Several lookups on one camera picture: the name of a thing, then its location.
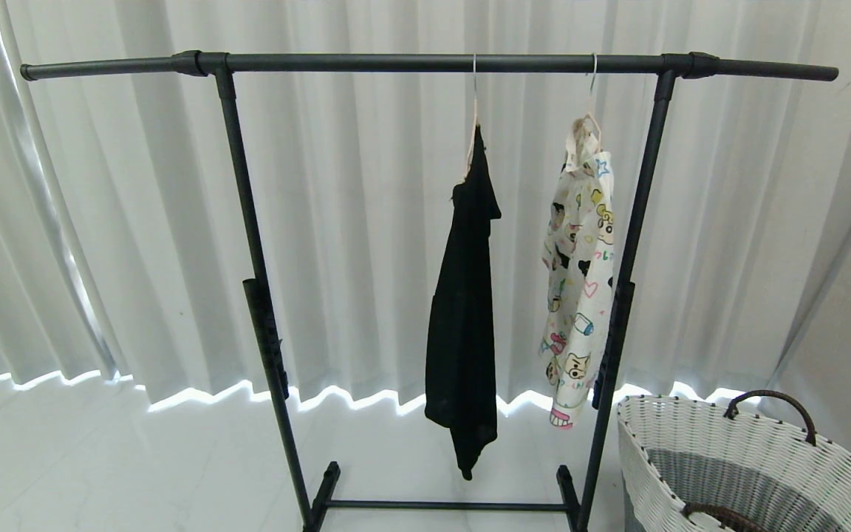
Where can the black garment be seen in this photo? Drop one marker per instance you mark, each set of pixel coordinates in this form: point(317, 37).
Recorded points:
point(462, 332)

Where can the cream printed garment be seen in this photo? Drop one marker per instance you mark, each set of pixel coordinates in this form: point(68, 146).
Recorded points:
point(577, 295)

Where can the black clothes rack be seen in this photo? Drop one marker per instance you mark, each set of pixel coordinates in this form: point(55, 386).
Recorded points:
point(359, 63)

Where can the white laundry basket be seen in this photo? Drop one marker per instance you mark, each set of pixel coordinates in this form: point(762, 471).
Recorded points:
point(728, 436)

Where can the white curtain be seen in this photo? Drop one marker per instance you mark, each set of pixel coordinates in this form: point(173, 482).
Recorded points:
point(137, 222)

